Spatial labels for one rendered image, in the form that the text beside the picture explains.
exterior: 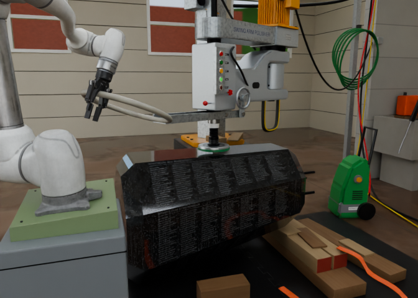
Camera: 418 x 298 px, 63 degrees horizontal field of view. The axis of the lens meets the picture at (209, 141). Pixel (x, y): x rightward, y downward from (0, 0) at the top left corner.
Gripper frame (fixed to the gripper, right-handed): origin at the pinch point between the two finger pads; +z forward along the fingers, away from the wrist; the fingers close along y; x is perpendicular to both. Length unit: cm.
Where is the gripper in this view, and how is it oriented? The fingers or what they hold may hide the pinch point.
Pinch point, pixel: (92, 112)
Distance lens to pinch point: 169.2
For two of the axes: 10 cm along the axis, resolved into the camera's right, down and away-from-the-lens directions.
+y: 4.4, 2.0, 8.8
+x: -8.6, -1.8, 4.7
